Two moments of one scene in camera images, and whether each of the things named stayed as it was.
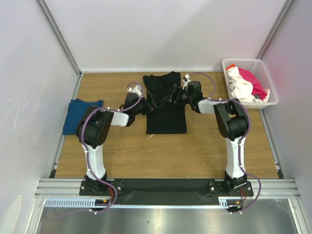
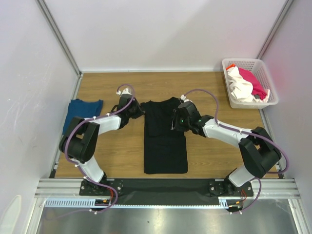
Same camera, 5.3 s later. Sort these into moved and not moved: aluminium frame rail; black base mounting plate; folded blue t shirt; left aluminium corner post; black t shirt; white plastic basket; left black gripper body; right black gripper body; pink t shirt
Moved: right black gripper body; black t shirt; left black gripper body
Not moved: aluminium frame rail; black base mounting plate; white plastic basket; left aluminium corner post; folded blue t shirt; pink t shirt
